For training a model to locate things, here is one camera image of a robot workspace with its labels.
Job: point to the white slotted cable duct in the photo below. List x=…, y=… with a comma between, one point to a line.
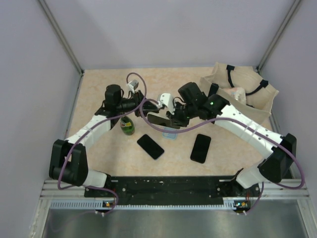
x=103, y=204

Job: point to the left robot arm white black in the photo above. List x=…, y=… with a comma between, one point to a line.
x=69, y=162

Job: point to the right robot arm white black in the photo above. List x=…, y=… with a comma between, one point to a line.
x=277, y=150

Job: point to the beige canvas tote bag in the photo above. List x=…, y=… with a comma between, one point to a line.
x=259, y=92

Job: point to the pink white item in bag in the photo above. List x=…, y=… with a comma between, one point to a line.
x=238, y=93

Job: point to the green glass bottle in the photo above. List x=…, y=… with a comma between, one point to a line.
x=127, y=125

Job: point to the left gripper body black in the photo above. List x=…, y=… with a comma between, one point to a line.
x=139, y=108

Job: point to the left aluminium frame post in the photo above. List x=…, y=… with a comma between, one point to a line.
x=60, y=35

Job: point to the right aluminium frame post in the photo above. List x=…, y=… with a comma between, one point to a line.
x=293, y=9

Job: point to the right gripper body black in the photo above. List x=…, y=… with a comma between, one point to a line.
x=182, y=114

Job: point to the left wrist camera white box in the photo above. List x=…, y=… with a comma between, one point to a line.
x=132, y=86

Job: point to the aluminium frame post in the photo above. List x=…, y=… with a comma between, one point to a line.
x=60, y=35
x=293, y=9

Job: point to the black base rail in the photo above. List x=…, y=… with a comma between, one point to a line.
x=179, y=190

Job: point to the bare black phone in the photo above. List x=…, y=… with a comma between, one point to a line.
x=150, y=146

